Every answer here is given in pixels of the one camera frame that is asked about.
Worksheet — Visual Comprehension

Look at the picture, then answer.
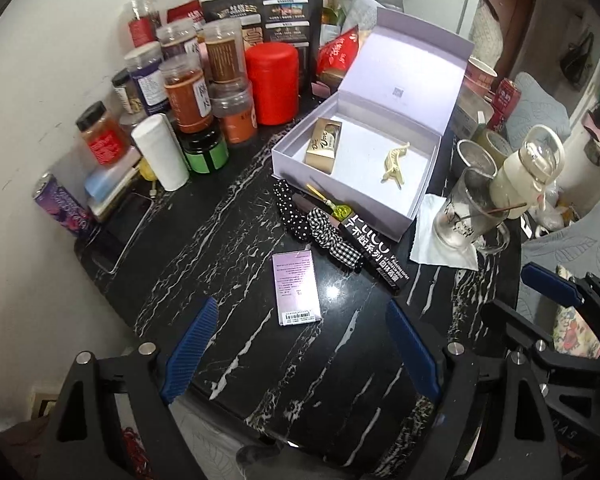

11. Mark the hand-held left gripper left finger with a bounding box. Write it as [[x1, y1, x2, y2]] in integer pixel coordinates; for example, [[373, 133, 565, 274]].
[[35, 297, 221, 480]]

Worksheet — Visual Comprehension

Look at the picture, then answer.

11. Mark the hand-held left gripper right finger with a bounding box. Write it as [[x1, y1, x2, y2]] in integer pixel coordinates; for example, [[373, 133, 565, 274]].
[[385, 301, 563, 480]]

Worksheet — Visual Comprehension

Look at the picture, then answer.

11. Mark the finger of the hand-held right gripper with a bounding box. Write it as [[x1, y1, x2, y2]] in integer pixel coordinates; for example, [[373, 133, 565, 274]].
[[481, 299, 600, 363], [521, 261, 600, 343]]

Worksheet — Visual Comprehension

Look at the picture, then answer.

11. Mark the long black cosmetic box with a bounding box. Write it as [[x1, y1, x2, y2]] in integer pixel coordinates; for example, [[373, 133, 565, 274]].
[[337, 212, 413, 288]]

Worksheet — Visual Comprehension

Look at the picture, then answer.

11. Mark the small purple box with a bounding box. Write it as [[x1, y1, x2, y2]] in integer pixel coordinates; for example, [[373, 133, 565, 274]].
[[271, 249, 323, 327]]

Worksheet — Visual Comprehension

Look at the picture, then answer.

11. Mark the black white gingham scrunchie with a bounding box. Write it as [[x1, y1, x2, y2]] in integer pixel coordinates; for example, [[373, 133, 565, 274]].
[[306, 208, 363, 270]]

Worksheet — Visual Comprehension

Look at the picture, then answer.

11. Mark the yellow green hair clip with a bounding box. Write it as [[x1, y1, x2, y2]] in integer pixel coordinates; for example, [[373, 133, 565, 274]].
[[305, 183, 353, 217]]

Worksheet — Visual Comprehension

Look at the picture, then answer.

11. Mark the black polka dot scrunchie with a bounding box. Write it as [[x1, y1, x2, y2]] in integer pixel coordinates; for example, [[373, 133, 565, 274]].
[[272, 180, 313, 243]]

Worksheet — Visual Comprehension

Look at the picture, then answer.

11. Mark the lavender gift box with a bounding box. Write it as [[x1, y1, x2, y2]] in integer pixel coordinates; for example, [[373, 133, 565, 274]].
[[271, 7, 476, 243]]

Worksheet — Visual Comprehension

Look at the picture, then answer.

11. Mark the floral cushion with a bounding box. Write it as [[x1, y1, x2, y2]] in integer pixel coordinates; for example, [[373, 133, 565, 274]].
[[555, 265, 600, 361]]

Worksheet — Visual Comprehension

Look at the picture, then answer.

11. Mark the grey quilted cushion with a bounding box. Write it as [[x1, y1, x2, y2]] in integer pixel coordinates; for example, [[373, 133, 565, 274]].
[[522, 197, 600, 281]]

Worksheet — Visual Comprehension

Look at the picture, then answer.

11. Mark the thin wooden stick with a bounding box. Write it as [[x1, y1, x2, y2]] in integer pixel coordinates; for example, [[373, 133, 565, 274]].
[[455, 203, 528, 223]]

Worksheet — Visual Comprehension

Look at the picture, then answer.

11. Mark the white paper napkin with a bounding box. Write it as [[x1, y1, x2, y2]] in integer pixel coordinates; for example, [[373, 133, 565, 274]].
[[409, 192, 481, 267]]

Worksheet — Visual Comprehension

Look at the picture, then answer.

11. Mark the cream water bottle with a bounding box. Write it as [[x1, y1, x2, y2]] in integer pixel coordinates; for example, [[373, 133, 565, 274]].
[[490, 125, 567, 220]]

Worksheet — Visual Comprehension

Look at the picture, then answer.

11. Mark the glass mug with cartoon print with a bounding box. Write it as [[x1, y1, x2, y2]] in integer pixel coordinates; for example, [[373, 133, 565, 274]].
[[432, 167, 511, 256]]

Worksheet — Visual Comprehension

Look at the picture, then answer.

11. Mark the black smartphone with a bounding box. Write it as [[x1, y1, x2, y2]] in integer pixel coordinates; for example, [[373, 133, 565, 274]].
[[87, 192, 153, 273]]

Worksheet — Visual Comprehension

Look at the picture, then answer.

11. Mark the plain glass cup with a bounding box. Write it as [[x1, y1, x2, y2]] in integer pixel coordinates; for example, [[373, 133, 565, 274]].
[[455, 139, 498, 181]]

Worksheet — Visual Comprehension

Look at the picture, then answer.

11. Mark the tape roll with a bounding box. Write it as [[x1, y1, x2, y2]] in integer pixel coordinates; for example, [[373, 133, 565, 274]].
[[477, 130, 513, 161]]

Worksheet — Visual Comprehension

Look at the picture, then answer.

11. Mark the grey quilted chair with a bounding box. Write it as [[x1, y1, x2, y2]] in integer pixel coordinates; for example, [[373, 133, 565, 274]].
[[505, 72, 571, 146]]

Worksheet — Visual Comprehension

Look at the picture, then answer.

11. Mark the blue packet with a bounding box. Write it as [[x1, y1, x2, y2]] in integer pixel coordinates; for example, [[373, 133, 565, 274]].
[[85, 164, 133, 203]]

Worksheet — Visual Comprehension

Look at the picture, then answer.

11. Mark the cream hair claw clip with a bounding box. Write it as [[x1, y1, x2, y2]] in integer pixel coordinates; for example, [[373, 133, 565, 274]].
[[379, 142, 412, 186]]

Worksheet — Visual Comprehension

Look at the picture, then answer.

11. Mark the red drink can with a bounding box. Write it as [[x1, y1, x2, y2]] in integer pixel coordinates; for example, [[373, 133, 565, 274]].
[[487, 78, 521, 131]]

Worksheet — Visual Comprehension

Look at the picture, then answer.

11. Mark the green jar with black lid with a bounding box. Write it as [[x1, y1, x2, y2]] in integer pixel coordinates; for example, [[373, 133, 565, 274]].
[[180, 127, 229, 175]]

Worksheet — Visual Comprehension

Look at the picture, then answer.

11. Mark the purple drink can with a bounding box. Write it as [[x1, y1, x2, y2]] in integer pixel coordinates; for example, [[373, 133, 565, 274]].
[[32, 172, 98, 238]]

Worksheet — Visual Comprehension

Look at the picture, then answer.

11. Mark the white cylinder container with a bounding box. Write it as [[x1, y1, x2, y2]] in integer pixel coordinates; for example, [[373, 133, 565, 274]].
[[131, 114, 190, 192]]

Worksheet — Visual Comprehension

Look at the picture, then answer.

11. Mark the gold cosmetic box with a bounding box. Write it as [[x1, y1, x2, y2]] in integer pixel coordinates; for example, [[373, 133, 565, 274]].
[[304, 117, 345, 176]]

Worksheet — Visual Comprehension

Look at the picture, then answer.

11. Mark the red white paper noodle cup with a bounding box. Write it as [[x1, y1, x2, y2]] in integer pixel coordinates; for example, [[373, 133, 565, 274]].
[[464, 57, 498, 96]]

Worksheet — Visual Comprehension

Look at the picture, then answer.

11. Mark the red chili jar black lid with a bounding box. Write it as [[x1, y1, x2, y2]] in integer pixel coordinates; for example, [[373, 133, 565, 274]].
[[76, 101, 131, 167]]

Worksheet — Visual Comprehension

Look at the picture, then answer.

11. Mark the black hanging bag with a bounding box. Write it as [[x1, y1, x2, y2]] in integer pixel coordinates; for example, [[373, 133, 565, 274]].
[[560, 30, 596, 91]]

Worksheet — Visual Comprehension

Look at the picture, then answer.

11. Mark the group of clear spice jars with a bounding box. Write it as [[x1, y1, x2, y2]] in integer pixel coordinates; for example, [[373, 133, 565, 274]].
[[112, 0, 258, 146]]

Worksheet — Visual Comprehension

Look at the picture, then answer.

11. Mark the white hanging garment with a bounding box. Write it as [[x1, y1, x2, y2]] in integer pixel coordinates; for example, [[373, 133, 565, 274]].
[[472, 2, 503, 66]]

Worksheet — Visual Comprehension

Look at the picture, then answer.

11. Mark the red tin canister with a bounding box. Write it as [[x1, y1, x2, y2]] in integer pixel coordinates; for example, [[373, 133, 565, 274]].
[[245, 42, 301, 126]]

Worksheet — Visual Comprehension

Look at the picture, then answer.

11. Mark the brown door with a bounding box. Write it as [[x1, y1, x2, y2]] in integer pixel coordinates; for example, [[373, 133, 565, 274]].
[[475, 0, 538, 81]]

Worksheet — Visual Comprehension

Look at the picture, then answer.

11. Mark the red snack bag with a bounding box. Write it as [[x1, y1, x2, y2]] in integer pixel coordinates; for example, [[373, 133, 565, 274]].
[[317, 30, 361, 78]]

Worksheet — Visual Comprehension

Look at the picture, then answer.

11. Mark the red pouch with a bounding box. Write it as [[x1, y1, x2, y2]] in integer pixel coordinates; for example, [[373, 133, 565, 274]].
[[167, 0, 206, 31]]

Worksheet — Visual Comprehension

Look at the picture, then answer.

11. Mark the black coffee pouch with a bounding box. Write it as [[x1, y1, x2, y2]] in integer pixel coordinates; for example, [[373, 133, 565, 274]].
[[202, 0, 323, 106]]

